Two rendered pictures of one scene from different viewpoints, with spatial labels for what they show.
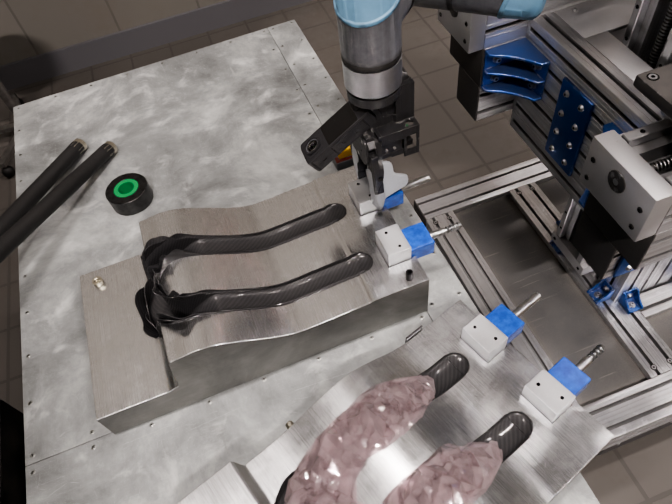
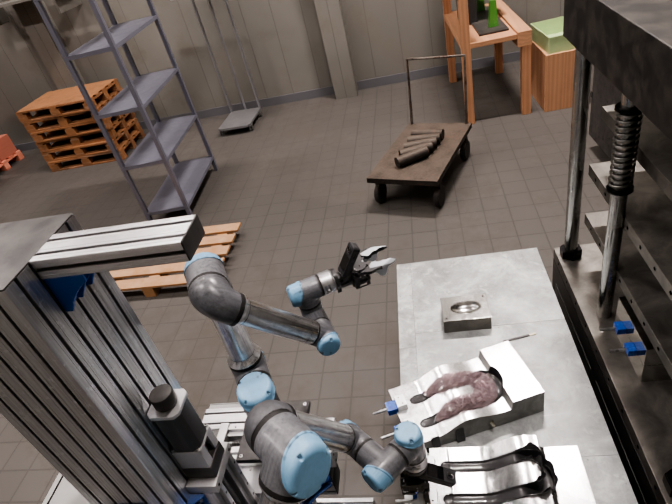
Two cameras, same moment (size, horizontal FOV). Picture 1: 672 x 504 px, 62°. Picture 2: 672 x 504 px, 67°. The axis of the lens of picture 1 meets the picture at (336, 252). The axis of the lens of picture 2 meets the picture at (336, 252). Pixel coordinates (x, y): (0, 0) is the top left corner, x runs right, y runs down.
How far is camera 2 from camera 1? 165 cm
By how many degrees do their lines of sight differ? 88
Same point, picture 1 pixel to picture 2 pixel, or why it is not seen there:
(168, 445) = (549, 443)
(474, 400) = (424, 410)
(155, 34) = not seen: outside the picture
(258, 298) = (496, 464)
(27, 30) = not seen: outside the picture
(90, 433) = (588, 459)
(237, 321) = (506, 448)
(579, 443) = (399, 390)
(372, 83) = not seen: hidden behind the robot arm
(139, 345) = (560, 472)
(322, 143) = (445, 471)
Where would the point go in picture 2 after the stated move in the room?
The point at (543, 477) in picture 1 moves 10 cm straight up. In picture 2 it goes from (415, 385) to (411, 369)
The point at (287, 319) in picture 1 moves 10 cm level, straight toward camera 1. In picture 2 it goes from (485, 452) to (481, 425)
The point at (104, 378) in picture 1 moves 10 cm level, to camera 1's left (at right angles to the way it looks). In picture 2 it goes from (576, 462) to (612, 467)
